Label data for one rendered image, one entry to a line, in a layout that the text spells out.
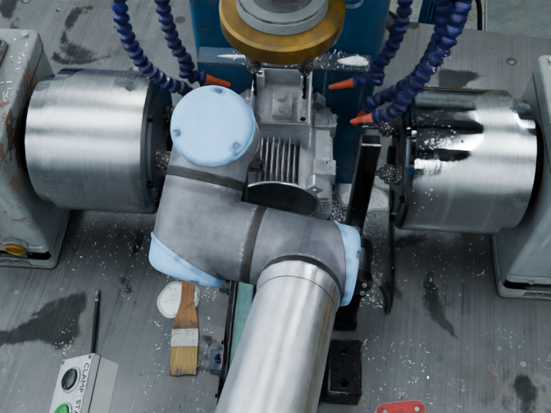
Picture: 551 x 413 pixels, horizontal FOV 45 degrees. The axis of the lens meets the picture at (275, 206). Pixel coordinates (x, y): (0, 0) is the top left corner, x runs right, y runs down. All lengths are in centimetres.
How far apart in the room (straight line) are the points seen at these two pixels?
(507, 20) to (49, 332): 236
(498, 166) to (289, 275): 51
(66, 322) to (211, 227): 65
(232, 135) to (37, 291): 75
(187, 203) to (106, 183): 40
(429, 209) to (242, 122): 46
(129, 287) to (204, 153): 65
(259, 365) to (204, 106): 29
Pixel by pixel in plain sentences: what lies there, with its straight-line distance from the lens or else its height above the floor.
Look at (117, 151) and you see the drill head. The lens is 109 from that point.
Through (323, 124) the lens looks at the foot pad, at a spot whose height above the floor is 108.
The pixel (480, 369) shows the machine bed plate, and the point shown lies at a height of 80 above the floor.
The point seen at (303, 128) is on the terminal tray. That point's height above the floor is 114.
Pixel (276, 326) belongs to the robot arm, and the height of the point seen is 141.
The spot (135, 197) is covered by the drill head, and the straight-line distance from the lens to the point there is 112.
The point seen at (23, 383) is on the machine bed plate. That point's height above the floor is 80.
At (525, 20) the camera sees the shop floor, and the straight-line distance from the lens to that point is 312.
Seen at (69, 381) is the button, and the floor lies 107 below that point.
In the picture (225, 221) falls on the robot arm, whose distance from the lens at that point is 73.
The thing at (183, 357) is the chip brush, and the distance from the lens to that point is 125.
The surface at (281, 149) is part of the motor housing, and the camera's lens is 111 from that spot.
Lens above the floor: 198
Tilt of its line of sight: 58 degrees down
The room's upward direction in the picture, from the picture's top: straight up
